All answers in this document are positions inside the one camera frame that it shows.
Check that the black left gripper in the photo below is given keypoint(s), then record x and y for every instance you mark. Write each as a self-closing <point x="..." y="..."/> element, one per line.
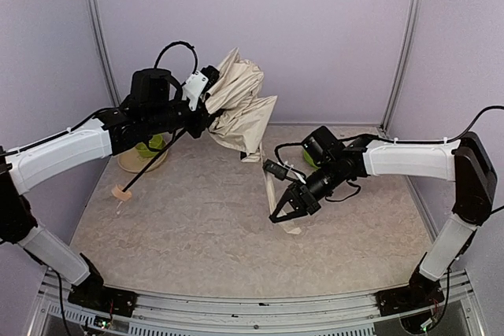
<point x="201" y="118"/>

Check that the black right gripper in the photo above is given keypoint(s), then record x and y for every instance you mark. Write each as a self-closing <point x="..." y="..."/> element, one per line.
<point x="303" y="198"/>

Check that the beige folding umbrella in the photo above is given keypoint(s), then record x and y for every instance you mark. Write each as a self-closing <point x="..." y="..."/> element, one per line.
<point x="241" y="114"/>

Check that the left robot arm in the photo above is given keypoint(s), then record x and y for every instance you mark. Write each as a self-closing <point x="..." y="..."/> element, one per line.
<point x="157" y="103"/>

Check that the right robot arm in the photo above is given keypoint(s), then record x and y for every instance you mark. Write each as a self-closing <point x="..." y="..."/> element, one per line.
<point x="462" y="160"/>

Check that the lime green bowl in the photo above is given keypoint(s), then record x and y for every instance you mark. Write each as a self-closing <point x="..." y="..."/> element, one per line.
<point x="150" y="149"/>

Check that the green flat plate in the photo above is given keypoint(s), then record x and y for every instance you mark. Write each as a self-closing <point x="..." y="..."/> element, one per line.
<point x="309" y="159"/>

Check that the beige round plate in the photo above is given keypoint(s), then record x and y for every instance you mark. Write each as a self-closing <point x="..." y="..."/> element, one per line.
<point x="133" y="162"/>

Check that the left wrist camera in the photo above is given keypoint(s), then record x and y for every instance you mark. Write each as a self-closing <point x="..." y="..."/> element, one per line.
<point x="197" y="84"/>

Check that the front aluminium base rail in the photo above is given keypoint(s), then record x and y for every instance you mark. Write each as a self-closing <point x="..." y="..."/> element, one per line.
<point x="356" y="313"/>

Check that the left aluminium frame post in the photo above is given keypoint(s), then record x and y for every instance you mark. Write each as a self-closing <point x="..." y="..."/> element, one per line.
<point x="102" y="52"/>

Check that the aluminium frame post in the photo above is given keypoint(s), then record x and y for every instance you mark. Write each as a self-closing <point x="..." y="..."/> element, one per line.
<point x="102" y="52"/>
<point x="402" y="65"/>

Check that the right aluminium frame post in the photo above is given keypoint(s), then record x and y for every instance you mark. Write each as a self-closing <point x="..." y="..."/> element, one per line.
<point x="402" y="65"/>

